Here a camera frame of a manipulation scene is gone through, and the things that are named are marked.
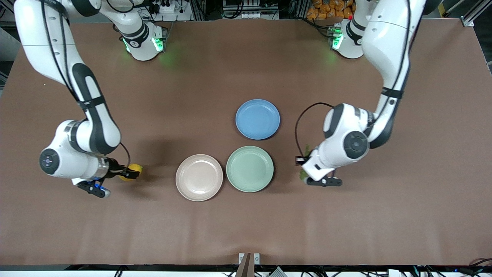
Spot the yellow lemon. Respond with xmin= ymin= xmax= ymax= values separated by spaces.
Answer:
xmin=118 ymin=164 xmax=143 ymax=182

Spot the green lettuce leaf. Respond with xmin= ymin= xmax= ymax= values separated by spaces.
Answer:
xmin=299 ymin=144 xmax=312 ymax=181

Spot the light green plate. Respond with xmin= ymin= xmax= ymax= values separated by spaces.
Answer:
xmin=226 ymin=145 xmax=274 ymax=193

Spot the blue plate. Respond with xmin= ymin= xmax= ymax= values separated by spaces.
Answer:
xmin=235 ymin=99 xmax=281 ymax=140

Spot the beige plate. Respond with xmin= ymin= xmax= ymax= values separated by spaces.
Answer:
xmin=175 ymin=154 xmax=224 ymax=202

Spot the table cover sheet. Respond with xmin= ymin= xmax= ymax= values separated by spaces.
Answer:
xmin=0 ymin=18 xmax=492 ymax=267

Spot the orange snack bag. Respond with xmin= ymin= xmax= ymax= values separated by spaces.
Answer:
xmin=307 ymin=0 xmax=356 ymax=20

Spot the white power strip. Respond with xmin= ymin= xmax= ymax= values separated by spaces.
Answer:
xmin=148 ymin=2 xmax=186 ymax=15

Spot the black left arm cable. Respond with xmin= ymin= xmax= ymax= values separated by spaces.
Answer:
xmin=294 ymin=0 xmax=412 ymax=158

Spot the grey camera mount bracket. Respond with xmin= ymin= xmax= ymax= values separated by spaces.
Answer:
xmin=236 ymin=252 xmax=262 ymax=277

